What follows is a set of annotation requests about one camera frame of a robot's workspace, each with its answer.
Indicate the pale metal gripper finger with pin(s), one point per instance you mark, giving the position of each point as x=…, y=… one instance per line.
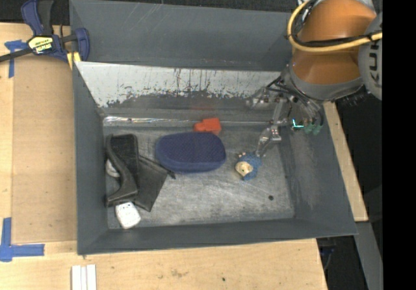
x=264, y=142
x=276, y=135

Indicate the small blue toy figure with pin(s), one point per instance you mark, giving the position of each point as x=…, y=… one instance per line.
x=248, y=165

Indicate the small red-orange block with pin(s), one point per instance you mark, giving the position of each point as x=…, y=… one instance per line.
x=208, y=126

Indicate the dark blue oval case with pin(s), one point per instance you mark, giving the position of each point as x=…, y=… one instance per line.
x=191, y=152

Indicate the grey metal bin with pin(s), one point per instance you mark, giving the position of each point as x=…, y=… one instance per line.
x=201, y=197

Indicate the black flat pouch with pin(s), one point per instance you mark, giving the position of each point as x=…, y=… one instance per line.
x=151, y=181

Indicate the black curved foam piece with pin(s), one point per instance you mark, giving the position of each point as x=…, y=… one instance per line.
x=125, y=165

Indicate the white plastic box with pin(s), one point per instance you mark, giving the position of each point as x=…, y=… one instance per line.
x=127, y=215

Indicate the small white round thing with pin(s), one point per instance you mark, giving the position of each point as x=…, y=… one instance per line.
x=111, y=170

